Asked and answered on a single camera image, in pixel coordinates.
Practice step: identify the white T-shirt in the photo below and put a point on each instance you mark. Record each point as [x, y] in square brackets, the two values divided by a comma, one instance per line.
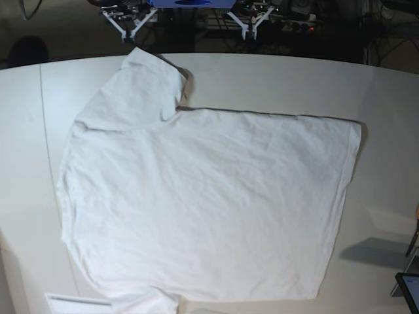
[160, 203]

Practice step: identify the blue box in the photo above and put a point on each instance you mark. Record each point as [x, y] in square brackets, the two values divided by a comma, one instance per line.
[170, 4]

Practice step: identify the white paper sheet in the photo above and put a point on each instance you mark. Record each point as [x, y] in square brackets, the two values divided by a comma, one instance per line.
[70, 304]

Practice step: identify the black tablet stand leg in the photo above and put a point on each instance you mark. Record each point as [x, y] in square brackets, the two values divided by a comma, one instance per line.
[413, 240]

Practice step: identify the black tablet screen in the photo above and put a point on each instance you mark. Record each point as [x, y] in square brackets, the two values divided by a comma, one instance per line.
[408, 283]

